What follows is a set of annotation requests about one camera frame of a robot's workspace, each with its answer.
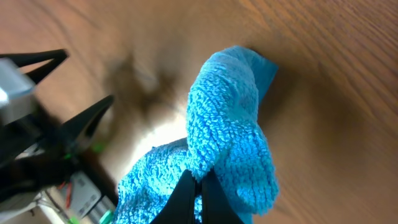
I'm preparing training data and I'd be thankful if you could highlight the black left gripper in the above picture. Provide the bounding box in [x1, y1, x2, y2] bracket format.
[1, 95, 114, 202]

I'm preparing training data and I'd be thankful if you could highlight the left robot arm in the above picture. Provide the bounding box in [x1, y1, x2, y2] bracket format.
[1, 49, 117, 223]

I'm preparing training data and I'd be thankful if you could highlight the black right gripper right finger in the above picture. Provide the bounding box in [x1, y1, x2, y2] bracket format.
[201, 169, 243, 224]

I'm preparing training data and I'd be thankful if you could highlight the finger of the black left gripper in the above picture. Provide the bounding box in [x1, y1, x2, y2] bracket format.
[0, 49, 69, 85]

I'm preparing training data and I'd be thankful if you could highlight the blue microfiber cloth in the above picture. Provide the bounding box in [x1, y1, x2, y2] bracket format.
[113, 46, 279, 223]

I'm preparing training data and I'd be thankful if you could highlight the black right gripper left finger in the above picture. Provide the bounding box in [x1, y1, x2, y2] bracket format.
[150, 170, 195, 224]

